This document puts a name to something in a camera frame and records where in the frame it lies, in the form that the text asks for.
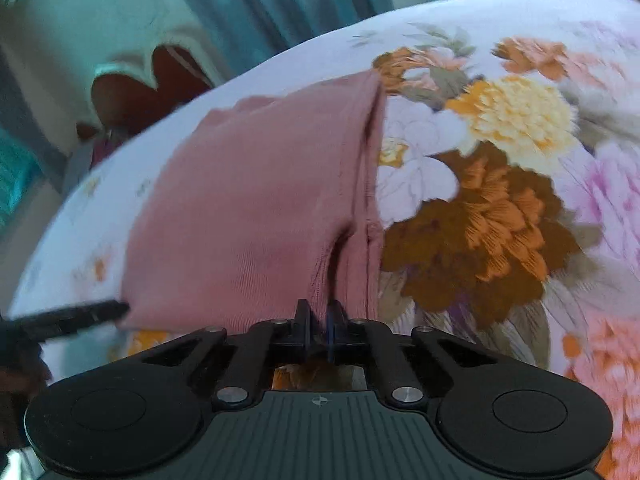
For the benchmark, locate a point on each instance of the red heart-shaped rug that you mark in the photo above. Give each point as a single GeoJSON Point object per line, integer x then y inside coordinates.
{"type": "Point", "coordinates": [135, 95]}

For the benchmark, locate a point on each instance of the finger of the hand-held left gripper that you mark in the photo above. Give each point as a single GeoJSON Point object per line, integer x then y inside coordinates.
{"type": "Point", "coordinates": [75, 317]}

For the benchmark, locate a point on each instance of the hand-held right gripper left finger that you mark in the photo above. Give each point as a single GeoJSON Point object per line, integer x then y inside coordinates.
{"type": "Point", "coordinates": [303, 332]}

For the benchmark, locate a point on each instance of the floral bedsheet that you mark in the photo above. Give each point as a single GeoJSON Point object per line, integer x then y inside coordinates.
{"type": "Point", "coordinates": [500, 185]}

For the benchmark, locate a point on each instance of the blue curtain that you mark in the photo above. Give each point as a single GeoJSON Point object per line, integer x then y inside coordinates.
{"type": "Point", "coordinates": [280, 0]}

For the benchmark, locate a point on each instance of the magenta cloth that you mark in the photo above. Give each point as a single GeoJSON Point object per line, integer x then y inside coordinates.
{"type": "Point", "coordinates": [102, 152]}

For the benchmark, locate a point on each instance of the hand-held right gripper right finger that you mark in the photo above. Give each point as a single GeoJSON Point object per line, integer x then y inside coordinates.
{"type": "Point", "coordinates": [332, 332]}

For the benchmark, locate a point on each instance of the pink ribbed small garment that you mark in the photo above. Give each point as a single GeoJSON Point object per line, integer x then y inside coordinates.
{"type": "Point", "coordinates": [240, 200]}

